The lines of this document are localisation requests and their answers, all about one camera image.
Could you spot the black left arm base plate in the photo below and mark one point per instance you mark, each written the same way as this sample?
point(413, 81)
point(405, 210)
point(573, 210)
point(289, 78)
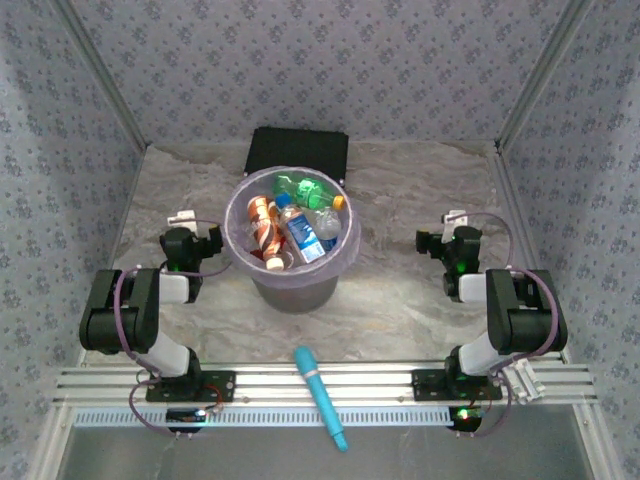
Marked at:
point(220, 387)

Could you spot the white plastic bracket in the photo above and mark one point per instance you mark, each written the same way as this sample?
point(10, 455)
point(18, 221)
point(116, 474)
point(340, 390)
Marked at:
point(522, 382)

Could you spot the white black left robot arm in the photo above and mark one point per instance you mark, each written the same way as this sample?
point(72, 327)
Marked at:
point(120, 310)

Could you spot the green plastic bottle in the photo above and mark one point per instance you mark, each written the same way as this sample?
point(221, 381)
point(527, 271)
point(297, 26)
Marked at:
point(305, 192)

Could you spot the aluminium extrusion rail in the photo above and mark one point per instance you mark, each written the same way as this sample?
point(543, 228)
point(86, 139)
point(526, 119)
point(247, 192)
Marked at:
point(350, 382)

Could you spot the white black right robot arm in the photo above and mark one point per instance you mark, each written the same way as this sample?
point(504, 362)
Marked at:
point(520, 320)

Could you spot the small circuit board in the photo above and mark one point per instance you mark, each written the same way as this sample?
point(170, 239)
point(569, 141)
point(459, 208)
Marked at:
point(186, 416)
point(465, 416)

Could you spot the teal marker pen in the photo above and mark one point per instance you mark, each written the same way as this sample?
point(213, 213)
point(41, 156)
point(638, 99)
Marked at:
point(320, 395)

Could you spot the grey bin with purple liner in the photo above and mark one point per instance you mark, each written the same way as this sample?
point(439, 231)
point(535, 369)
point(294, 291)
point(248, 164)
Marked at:
point(345, 250)

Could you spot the brown coffee bottle cream cap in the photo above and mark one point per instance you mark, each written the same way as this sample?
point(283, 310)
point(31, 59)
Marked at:
point(265, 230)

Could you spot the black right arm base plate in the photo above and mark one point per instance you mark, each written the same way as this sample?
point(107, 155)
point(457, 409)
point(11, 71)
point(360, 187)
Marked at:
point(430, 385)

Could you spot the round metal bin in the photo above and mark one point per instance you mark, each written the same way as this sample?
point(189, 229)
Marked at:
point(295, 297)

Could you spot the clear bottle blue white label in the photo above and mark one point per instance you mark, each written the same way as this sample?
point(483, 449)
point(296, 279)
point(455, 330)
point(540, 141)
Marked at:
point(306, 240)

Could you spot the aluminium frame post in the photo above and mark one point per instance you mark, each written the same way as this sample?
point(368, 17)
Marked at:
point(542, 70)
point(101, 70)

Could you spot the clear bottle red white label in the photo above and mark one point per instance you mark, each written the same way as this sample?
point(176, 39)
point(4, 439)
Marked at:
point(288, 247)

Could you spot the black hard case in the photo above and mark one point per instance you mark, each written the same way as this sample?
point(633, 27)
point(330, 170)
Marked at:
point(300, 147)

